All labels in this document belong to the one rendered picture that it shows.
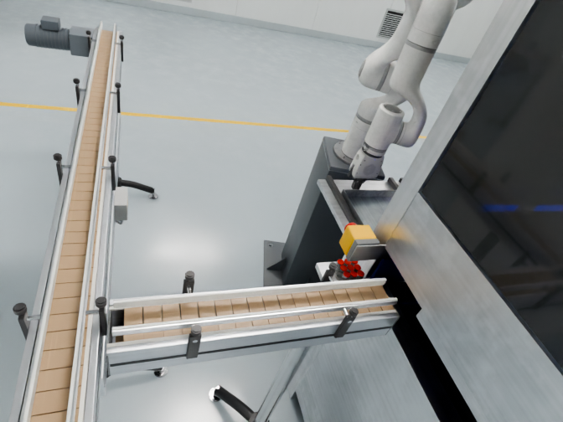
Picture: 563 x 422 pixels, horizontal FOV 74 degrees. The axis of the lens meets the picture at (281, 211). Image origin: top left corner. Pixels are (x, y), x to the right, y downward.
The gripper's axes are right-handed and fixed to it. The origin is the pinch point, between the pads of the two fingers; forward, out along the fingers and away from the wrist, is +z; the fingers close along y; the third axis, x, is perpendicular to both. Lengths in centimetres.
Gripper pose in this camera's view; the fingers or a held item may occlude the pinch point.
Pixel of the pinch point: (356, 185)
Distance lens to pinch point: 141.7
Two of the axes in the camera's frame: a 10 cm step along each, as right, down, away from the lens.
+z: -2.3, 7.2, 6.5
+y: 9.4, -0.1, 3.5
